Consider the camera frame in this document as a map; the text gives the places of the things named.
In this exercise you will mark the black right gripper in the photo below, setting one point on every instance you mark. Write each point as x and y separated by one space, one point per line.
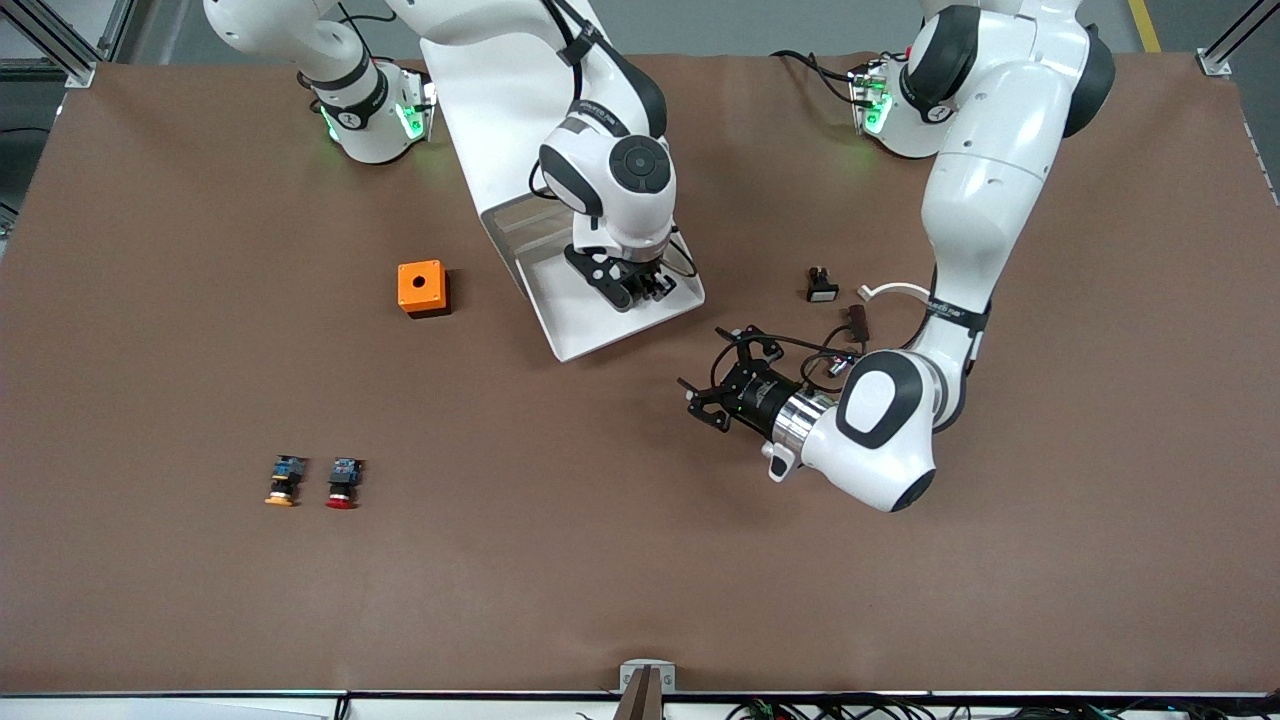
648 277

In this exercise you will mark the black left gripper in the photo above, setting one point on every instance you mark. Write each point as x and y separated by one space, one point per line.
752 391

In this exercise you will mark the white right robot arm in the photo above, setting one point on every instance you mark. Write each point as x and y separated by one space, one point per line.
620 200

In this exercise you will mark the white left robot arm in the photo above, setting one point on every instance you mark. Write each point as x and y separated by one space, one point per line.
985 200

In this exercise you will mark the red push button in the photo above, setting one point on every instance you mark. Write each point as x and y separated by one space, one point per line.
344 478

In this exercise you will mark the yellow push button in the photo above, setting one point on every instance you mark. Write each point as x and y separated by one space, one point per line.
286 475

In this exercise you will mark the dark brown terminal block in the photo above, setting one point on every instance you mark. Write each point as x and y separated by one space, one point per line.
858 320

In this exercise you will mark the brown table cover sheet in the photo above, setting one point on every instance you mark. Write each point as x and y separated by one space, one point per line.
500 560

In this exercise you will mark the white table edge strip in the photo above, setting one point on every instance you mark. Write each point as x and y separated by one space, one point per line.
200 708

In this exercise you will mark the silver key switch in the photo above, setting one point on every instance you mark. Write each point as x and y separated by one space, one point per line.
838 366

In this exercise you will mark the black switch with white face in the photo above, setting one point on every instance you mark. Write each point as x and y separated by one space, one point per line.
822 290

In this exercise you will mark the white curved plastic bracket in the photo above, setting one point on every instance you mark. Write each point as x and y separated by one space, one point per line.
890 288

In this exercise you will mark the orange button enclosure box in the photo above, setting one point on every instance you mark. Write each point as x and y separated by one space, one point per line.
420 285

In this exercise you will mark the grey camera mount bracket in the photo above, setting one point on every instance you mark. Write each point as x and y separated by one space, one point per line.
647 680

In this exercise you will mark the aluminium frame profile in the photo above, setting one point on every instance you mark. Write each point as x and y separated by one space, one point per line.
78 70
1216 65

